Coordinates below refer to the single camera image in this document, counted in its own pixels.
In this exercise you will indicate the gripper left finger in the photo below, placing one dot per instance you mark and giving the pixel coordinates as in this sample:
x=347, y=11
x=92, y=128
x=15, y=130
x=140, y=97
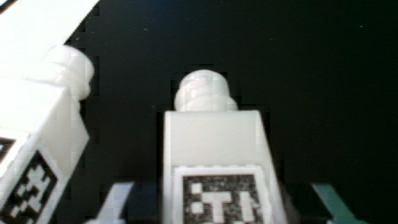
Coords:
x=109, y=214

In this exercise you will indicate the white table leg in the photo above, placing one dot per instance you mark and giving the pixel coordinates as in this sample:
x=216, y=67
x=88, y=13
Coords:
x=221, y=188
x=45, y=75

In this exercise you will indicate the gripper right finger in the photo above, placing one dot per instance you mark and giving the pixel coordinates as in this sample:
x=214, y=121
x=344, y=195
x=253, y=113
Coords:
x=337, y=207

